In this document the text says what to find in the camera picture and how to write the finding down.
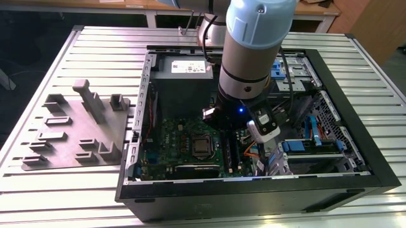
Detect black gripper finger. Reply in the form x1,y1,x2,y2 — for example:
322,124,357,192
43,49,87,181
202,107,221,124

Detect silver CPU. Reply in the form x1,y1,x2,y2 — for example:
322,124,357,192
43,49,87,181
194,139,211,152

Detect grey power supply unit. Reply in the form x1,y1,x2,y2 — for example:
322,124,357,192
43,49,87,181
148,55,223,118

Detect green motherboard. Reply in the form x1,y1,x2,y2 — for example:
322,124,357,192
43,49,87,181
136,115,254,179

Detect black CPU socket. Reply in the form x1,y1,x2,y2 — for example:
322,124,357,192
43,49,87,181
190,133,214,159

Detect blue plastic drive carrier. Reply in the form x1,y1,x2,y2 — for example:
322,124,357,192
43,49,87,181
269,59,289,80

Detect black graphics card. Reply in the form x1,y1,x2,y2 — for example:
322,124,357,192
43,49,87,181
173,163,221,179

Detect silver metal drive cage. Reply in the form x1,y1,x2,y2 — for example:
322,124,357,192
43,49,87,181
269,53,319,105

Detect disk drive in blue carrier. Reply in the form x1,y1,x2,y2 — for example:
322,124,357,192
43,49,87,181
279,139,345,156

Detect black open PC case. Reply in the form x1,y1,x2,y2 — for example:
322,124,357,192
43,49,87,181
114,45,402,223

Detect grey parts rack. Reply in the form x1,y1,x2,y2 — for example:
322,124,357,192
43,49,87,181
20,79,134,171

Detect brown wooden cabinet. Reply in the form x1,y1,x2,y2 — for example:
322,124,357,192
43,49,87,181
329,0,406,66

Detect grey chair base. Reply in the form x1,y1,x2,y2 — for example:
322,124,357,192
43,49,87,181
0,68,16,91

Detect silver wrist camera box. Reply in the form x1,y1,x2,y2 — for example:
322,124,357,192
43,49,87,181
242,101,282,144

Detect orange wire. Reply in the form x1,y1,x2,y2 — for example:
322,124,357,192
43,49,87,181
243,141,259,157

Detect red twisted wire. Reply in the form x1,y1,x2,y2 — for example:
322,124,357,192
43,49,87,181
143,95,159,144

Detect black camera cable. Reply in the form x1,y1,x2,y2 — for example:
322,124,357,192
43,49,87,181
279,46,295,125

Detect blue wire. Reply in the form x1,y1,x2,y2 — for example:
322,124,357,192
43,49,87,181
305,115,323,146

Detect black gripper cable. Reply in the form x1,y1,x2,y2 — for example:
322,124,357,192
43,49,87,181
202,14,221,66

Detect loose cable with pale plug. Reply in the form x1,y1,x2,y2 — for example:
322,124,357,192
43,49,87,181
178,10,195,36

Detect wooden desk with white frame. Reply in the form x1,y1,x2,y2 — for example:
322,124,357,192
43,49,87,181
0,0,342,34

